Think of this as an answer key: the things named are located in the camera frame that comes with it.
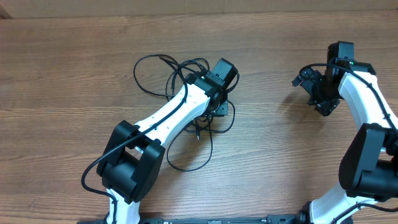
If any black usb cable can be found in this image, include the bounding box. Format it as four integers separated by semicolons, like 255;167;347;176
132;54;236;173

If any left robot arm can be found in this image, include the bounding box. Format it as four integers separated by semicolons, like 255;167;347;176
96;58;238;223

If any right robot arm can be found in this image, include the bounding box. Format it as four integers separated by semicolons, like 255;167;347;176
288;41;397;223

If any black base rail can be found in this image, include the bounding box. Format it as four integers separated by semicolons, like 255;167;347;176
139;215;295;224

